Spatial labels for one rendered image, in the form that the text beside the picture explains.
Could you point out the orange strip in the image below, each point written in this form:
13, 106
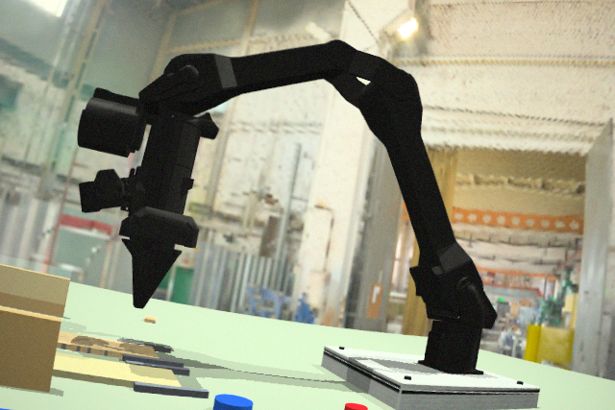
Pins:
100, 346

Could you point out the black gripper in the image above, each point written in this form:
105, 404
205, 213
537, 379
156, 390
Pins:
155, 228

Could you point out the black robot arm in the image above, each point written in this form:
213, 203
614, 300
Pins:
446, 278

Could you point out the pale yellow flat strip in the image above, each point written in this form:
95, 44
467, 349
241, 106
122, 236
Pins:
108, 372

